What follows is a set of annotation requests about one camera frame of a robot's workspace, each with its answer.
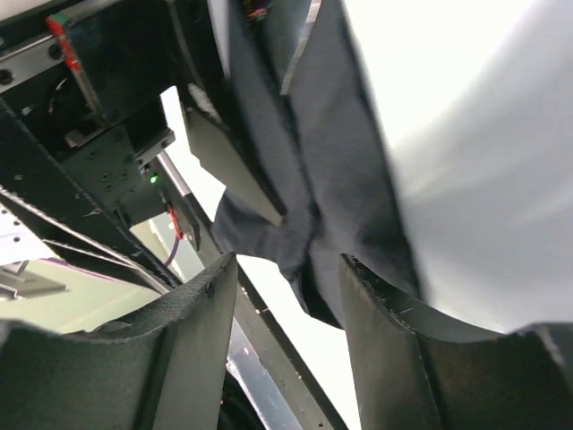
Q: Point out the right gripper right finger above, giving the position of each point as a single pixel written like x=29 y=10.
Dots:
x=415 y=367

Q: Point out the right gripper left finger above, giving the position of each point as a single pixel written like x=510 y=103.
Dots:
x=163 y=367

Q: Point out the black paper napkin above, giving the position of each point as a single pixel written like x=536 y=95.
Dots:
x=321 y=150

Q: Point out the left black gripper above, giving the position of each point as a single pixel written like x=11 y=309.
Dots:
x=84 y=133

